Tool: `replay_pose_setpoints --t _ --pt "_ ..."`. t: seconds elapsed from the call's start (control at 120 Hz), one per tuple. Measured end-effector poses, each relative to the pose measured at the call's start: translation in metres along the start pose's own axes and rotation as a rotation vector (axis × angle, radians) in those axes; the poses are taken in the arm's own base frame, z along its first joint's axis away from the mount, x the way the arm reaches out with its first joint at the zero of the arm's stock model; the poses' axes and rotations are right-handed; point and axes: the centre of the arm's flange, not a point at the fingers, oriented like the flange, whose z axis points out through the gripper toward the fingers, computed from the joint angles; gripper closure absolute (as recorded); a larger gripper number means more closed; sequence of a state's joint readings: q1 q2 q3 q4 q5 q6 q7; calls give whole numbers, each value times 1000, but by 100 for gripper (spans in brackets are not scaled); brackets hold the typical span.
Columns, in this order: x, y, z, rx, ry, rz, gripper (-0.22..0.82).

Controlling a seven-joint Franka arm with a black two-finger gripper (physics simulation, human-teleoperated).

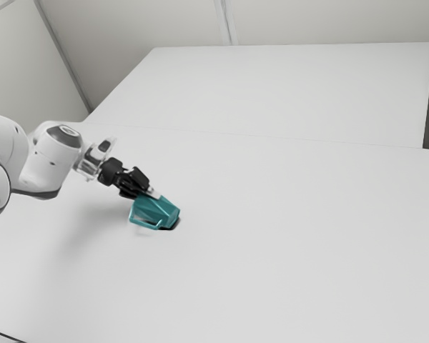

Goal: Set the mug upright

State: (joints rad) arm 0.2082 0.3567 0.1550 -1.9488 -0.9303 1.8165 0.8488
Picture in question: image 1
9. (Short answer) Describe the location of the teal faceted mug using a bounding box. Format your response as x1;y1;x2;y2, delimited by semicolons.
128;192;182;232

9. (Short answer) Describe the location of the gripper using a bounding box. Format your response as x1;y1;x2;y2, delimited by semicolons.
97;157;162;199

